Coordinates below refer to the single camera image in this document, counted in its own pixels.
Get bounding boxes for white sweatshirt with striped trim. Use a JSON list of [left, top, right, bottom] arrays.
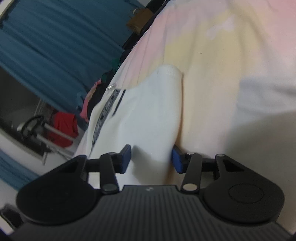
[[76, 65, 182, 186]]

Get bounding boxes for blue curtain left panel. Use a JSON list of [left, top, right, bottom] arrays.
[[0, 150, 39, 191]]

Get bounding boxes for blue curtain panel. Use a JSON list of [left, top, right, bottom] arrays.
[[1, 1, 140, 113], [0, 150, 39, 191]]

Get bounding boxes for pink garment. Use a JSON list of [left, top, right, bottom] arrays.
[[80, 79, 102, 123]]

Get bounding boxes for red garment on rack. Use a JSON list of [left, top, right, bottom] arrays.
[[48, 111, 79, 148]]

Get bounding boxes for black garment pile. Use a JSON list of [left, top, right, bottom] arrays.
[[87, 84, 107, 119]]

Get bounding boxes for green garment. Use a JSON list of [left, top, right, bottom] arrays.
[[101, 58, 122, 87]]

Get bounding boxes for dark window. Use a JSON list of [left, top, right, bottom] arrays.
[[1, 69, 53, 157]]

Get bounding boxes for pastel tie-dye bed sheet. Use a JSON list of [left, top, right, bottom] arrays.
[[111, 1, 295, 232]]

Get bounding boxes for blue curtain right panel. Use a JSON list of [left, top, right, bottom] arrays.
[[1, 1, 140, 113]]

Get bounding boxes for black armchair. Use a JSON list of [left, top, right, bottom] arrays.
[[122, 1, 169, 52]]

